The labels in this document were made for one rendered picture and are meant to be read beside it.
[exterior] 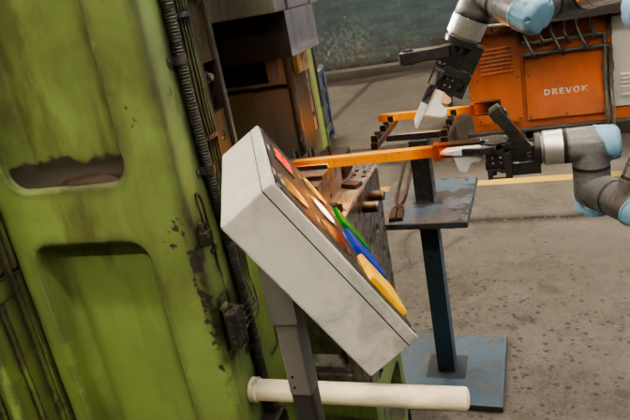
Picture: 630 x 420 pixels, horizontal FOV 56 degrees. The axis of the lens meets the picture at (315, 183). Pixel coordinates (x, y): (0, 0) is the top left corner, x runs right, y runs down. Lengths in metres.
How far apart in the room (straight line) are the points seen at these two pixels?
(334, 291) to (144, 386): 0.81
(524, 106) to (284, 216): 4.27
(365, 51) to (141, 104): 8.09
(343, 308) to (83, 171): 0.69
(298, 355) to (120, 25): 0.61
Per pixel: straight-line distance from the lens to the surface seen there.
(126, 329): 1.39
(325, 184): 1.39
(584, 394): 2.24
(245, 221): 0.68
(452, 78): 1.31
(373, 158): 1.39
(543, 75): 4.82
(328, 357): 1.54
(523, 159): 1.37
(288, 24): 1.27
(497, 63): 4.80
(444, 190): 2.06
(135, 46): 1.06
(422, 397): 1.22
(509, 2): 1.22
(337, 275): 0.72
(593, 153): 1.35
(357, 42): 9.09
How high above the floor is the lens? 1.39
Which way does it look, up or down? 18 degrees down
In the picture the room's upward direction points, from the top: 11 degrees counter-clockwise
